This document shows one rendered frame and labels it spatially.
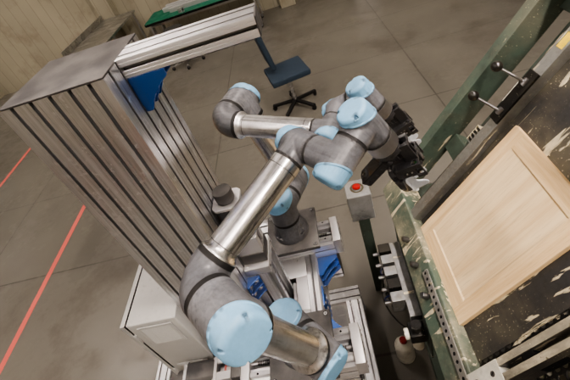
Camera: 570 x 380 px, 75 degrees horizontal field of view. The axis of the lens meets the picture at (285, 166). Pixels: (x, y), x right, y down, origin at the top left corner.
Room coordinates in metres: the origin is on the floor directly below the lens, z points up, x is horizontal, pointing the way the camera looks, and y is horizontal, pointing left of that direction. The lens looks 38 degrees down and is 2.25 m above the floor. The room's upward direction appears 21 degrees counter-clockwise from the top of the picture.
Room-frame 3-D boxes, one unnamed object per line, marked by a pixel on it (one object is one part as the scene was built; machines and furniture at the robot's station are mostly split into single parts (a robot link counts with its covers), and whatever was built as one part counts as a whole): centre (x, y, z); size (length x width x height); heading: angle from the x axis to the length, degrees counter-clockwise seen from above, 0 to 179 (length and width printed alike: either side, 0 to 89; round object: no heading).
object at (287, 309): (0.59, 0.16, 1.20); 0.13 x 0.12 x 0.14; 28
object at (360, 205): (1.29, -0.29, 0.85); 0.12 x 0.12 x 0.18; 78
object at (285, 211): (1.09, 0.07, 1.20); 0.13 x 0.12 x 0.14; 144
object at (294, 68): (3.83, -0.38, 0.51); 0.59 x 0.56 x 1.02; 72
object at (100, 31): (7.23, 2.14, 0.47); 1.83 x 0.69 x 0.94; 169
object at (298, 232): (1.09, 0.07, 1.09); 0.15 x 0.15 x 0.10
